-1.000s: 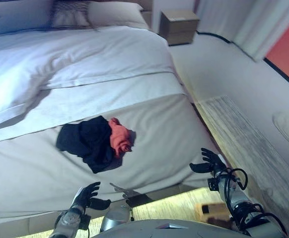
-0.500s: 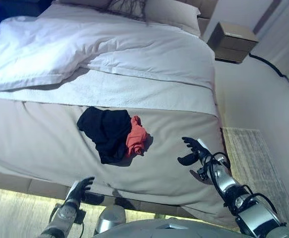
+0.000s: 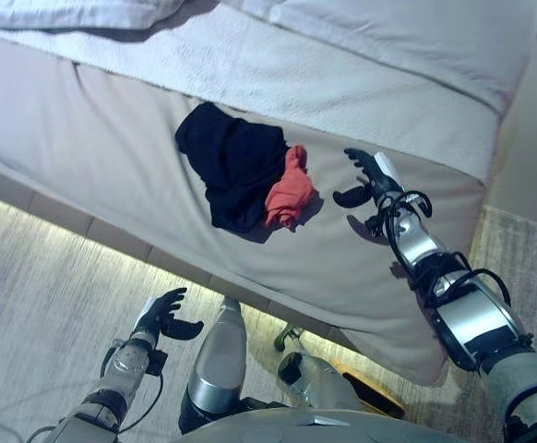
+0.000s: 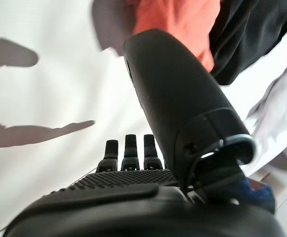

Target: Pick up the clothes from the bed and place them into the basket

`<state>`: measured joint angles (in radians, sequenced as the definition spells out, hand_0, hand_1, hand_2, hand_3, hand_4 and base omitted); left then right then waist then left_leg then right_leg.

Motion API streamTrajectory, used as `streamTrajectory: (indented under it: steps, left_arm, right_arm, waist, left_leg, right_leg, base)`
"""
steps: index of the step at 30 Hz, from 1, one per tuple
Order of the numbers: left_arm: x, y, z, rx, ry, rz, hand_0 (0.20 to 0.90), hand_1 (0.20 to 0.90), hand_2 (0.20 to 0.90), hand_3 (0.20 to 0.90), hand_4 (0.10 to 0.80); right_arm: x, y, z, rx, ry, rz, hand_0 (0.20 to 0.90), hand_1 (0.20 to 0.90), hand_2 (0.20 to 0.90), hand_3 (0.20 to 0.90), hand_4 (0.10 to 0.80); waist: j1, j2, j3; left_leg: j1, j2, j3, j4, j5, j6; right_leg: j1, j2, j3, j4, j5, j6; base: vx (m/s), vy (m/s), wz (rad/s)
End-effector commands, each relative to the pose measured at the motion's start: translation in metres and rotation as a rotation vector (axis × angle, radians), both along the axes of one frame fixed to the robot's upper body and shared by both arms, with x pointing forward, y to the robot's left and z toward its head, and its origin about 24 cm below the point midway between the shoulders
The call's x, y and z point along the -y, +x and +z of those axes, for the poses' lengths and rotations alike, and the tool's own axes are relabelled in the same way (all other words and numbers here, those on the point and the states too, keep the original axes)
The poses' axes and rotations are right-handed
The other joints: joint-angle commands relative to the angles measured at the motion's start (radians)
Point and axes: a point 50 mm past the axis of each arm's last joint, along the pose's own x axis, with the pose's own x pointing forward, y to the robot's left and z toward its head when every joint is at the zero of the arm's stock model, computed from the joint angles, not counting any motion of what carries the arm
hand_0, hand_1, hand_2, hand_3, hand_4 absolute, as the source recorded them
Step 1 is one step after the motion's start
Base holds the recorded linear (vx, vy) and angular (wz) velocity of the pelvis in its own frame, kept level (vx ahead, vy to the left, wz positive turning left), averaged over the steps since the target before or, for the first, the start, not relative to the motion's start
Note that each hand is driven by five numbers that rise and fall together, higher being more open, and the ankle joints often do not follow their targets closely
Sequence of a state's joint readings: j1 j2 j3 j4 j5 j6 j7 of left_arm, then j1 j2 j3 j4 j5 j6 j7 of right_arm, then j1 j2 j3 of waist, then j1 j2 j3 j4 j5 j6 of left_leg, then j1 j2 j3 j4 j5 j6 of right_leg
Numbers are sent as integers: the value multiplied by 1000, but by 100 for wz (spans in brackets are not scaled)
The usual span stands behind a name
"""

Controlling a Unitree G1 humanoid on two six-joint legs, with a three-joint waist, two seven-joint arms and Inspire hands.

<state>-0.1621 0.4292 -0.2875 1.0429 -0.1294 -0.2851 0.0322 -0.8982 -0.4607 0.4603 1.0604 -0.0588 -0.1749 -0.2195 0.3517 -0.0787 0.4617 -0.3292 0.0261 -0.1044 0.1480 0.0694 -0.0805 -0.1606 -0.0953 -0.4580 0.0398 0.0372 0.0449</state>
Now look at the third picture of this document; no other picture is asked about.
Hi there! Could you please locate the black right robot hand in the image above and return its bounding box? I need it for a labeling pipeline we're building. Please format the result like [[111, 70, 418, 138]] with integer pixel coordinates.
[[332, 147, 403, 208]]

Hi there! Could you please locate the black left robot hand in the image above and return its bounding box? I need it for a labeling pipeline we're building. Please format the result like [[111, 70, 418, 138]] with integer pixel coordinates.
[[132, 288, 205, 342]]

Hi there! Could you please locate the orange garment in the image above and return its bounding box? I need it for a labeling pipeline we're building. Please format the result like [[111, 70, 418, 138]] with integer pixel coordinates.
[[262, 144, 318, 230]]

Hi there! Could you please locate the black garment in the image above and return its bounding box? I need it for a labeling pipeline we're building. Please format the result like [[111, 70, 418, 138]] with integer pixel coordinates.
[[174, 102, 293, 233]]

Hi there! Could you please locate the bed with beige cover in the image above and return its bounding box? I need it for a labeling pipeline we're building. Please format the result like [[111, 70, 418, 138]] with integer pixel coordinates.
[[0, 0, 537, 387]]

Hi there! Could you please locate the woven wicker laundry basket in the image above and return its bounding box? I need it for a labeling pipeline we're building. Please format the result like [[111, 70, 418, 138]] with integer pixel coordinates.
[[331, 359, 407, 419]]

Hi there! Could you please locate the white textured blanket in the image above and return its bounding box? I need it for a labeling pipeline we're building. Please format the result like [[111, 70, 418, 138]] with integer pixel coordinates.
[[0, 3, 506, 184]]

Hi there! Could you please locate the white duvet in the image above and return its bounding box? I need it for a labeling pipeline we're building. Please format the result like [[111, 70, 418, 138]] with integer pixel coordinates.
[[0, 0, 537, 117]]

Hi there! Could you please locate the grey robot torso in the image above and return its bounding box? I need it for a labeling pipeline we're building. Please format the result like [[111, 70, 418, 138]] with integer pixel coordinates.
[[171, 405, 441, 443]]

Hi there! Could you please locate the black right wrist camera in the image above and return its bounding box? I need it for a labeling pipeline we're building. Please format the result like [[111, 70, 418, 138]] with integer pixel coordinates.
[[364, 210, 390, 239]]

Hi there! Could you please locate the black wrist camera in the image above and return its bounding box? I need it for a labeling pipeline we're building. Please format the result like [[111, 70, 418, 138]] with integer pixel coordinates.
[[147, 350, 169, 377], [364, 210, 390, 239]]

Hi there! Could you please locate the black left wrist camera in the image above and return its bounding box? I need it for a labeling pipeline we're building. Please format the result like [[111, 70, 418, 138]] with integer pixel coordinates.
[[147, 350, 169, 377]]

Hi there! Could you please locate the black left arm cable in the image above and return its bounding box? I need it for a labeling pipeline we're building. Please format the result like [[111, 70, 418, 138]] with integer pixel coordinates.
[[115, 372, 165, 433]]

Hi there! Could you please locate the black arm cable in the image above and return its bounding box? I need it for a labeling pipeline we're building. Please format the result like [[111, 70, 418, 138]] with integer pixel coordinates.
[[372, 189, 535, 347], [115, 372, 165, 433]]

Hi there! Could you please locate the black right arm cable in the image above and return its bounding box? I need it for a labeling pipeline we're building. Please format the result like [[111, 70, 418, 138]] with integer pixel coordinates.
[[372, 189, 535, 347]]

